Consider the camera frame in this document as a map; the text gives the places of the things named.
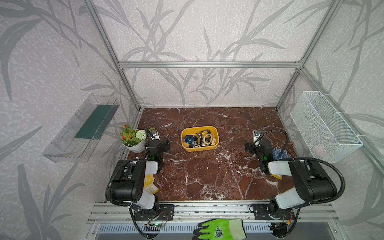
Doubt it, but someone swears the blue dotted work glove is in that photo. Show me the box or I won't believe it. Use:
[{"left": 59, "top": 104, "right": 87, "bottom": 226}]
[{"left": 269, "top": 147, "right": 292, "bottom": 180}]

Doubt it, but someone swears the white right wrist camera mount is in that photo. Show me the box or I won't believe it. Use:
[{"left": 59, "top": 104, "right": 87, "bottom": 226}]
[{"left": 253, "top": 130, "right": 262, "bottom": 144}]

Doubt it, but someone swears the yellow work glove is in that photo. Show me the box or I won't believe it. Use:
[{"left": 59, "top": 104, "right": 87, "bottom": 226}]
[{"left": 144, "top": 175, "right": 159, "bottom": 195}]

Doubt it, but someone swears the white wire mesh basket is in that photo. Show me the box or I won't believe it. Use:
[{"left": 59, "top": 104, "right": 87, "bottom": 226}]
[{"left": 290, "top": 91, "right": 363, "bottom": 163}]

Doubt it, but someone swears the potted artificial flower plant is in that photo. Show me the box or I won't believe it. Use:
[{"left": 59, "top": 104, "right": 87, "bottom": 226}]
[{"left": 120, "top": 125, "right": 147, "bottom": 153}]

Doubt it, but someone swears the green work glove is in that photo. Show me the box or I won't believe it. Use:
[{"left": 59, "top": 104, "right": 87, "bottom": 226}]
[{"left": 192, "top": 219, "right": 247, "bottom": 240}]

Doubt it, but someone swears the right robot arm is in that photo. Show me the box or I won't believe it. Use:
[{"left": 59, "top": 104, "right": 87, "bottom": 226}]
[{"left": 245, "top": 131, "right": 346, "bottom": 220}]

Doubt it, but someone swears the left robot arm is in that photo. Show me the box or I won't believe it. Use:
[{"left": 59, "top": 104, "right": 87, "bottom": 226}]
[{"left": 106, "top": 128, "right": 175, "bottom": 221}]

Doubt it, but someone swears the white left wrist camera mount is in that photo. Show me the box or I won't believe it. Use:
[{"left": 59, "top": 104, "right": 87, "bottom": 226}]
[{"left": 151, "top": 131, "right": 160, "bottom": 141}]

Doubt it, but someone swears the blue translucent watch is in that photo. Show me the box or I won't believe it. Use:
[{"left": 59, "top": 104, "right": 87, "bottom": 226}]
[{"left": 184, "top": 135, "right": 198, "bottom": 148}]

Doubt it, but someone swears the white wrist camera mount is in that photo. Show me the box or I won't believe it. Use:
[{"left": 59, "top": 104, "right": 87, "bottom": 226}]
[
  {"left": 151, "top": 131, "right": 160, "bottom": 141},
  {"left": 253, "top": 130, "right": 262, "bottom": 144}
]

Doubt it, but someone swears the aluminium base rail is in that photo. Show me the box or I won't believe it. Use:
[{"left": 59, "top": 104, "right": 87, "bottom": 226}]
[{"left": 87, "top": 200, "right": 339, "bottom": 224}]

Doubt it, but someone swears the yellow plastic storage box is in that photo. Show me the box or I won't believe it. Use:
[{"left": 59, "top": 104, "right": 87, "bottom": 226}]
[{"left": 181, "top": 126, "right": 220, "bottom": 152}]

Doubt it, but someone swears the horizontal aluminium frame bar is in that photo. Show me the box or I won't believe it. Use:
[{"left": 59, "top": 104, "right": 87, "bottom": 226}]
[{"left": 118, "top": 61, "right": 301, "bottom": 69}]

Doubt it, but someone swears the clear acrylic wall shelf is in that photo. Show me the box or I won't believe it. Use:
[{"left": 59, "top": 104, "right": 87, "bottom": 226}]
[{"left": 43, "top": 94, "right": 120, "bottom": 163}]

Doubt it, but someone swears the aluminium frame post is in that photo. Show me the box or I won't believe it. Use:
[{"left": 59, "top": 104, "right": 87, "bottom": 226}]
[{"left": 85, "top": 0, "right": 141, "bottom": 111}]

